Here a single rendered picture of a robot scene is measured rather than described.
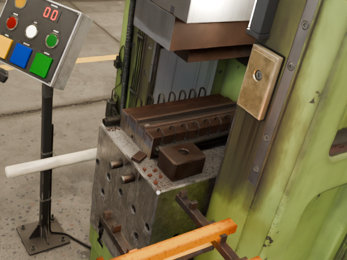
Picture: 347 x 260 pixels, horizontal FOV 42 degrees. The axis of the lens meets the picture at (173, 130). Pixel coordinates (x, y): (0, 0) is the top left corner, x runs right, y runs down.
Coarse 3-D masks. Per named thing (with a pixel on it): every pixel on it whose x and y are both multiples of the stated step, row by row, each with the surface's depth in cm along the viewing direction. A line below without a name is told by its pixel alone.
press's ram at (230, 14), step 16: (160, 0) 118; (176, 0) 112; (192, 0) 108; (208, 0) 110; (224, 0) 113; (240, 0) 116; (176, 16) 113; (192, 16) 110; (208, 16) 113; (224, 16) 116; (240, 16) 119
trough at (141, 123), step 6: (204, 108) 153; (210, 108) 155; (216, 108) 156; (222, 108) 158; (228, 108) 159; (234, 108) 160; (174, 114) 146; (180, 114) 148; (186, 114) 149; (192, 114) 151; (198, 114) 152; (204, 114) 152; (144, 120) 140; (150, 120) 141; (156, 120) 143; (162, 120) 144; (168, 120) 145
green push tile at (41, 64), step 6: (36, 54) 158; (42, 54) 157; (36, 60) 158; (42, 60) 157; (48, 60) 156; (36, 66) 158; (42, 66) 157; (48, 66) 156; (36, 72) 158; (42, 72) 157
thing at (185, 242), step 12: (204, 228) 102; (216, 228) 103; (228, 228) 103; (168, 240) 97; (180, 240) 97; (192, 240) 98; (204, 240) 100; (132, 252) 92; (144, 252) 93; (156, 252) 93; (168, 252) 94; (180, 252) 97
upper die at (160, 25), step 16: (144, 0) 125; (144, 16) 126; (160, 16) 119; (160, 32) 121; (176, 32) 117; (192, 32) 120; (208, 32) 123; (224, 32) 126; (240, 32) 130; (176, 48) 120; (192, 48) 123
